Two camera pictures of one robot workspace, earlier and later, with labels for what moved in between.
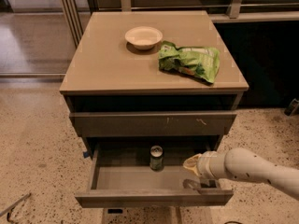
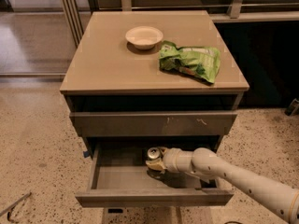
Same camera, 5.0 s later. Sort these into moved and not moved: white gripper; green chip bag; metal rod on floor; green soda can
Moved: white gripper
Not moved: metal rod on floor; green soda can; green chip bag
